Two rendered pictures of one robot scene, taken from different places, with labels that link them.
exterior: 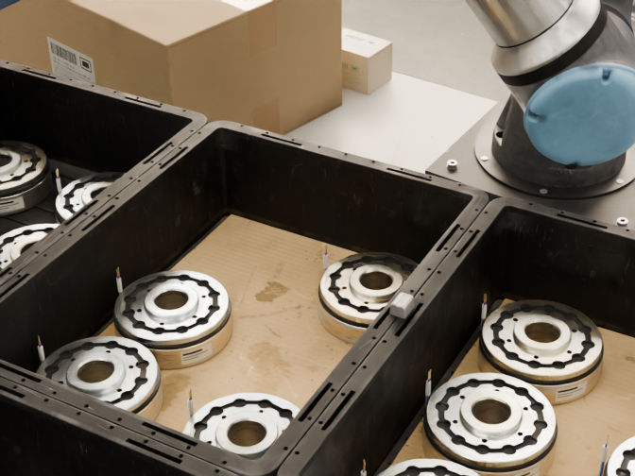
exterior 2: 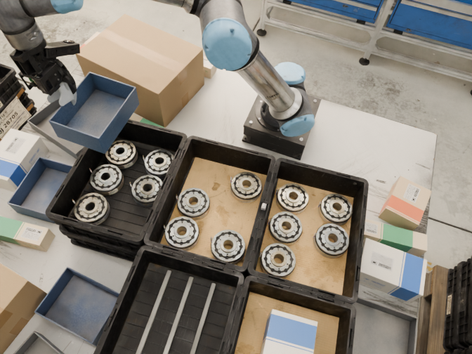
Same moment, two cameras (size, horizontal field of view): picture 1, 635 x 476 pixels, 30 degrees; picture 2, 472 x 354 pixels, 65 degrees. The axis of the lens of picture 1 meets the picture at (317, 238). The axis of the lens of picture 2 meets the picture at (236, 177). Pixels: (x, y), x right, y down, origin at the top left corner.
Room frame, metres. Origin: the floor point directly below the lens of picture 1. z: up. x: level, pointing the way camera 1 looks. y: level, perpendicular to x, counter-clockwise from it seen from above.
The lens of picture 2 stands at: (0.27, 0.19, 1.91)
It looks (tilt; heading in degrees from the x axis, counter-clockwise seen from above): 58 degrees down; 341
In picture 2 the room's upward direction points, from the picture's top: 5 degrees clockwise
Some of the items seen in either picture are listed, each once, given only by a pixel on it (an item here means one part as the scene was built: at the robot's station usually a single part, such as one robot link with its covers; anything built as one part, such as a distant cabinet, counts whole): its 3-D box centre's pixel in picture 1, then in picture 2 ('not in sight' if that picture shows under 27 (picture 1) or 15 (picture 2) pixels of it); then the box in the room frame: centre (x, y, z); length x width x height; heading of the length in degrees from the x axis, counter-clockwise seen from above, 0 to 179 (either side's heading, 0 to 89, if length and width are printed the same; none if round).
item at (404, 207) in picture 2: not in sight; (404, 204); (0.71, -0.62, 0.74); 0.16 x 0.12 x 0.07; 134
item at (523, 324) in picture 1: (541, 333); (293, 196); (0.77, -0.19, 0.86); 0.05 x 0.05 x 0.01
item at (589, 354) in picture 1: (541, 338); (293, 197); (0.77, -0.19, 0.86); 0.10 x 0.10 x 0.01
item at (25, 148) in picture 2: not in sight; (15, 160); (1.20, 0.73, 0.74); 0.20 x 0.12 x 0.09; 149
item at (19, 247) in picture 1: (36, 251); (147, 187); (0.90, 0.26, 0.86); 0.05 x 0.05 x 0.01
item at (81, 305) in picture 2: not in sight; (82, 305); (0.62, 0.51, 0.74); 0.20 x 0.15 x 0.07; 51
